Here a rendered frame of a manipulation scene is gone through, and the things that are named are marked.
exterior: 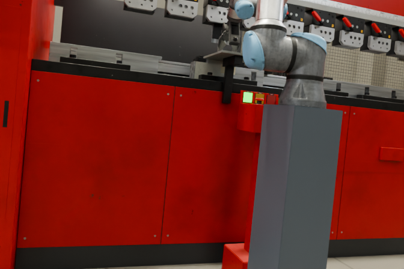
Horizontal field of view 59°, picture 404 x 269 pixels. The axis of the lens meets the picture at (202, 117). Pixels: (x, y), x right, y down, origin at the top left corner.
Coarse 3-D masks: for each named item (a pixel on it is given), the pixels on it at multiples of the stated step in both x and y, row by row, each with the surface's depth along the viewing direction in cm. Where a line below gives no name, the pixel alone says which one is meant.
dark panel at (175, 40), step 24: (72, 0) 208; (96, 0) 212; (72, 24) 209; (96, 24) 213; (120, 24) 217; (144, 24) 222; (168, 24) 226; (192, 24) 231; (120, 48) 218; (144, 48) 222; (168, 48) 227; (192, 48) 232; (216, 48) 237; (240, 48) 242
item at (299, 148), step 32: (288, 128) 107; (320, 128) 109; (288, 160) 106; (320, 160) 110; (256, 192) 122; (288, 192) 106; (320, 192) 110; (256, 224) 120; (288, 224) 107; (320, 224) 111; (256, 256) 118; (288, 256) 107; (320, 256) 112
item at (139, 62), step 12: (60, 48) 159; (72, 48) 164; (84, 48) 162; (96, 48) 163; (96, 60) 164; (108, 60) 165; (132, 60) 168; (144, 60) 170; (156, 60) 172; (156, 72) 172
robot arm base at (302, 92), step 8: (288, 80) 115; (296, 80) 112; (304, 80) 111; (312, 80) 111; (320, 80) 112; (288, 88) 113; (296, 88) 111; (304, 88) 110; (312, 88) 110; (320, 88) 112; (280, 96) 116; (288, 96) 112; (296, 96) 111; (304, 96) 110; (312, 96) 110; (320, 96) 111; (280, 104) 115; (288, 104) 112; (296, 104) 110; (304, 104) 109; (312, 104) 109; (320, 104) 110
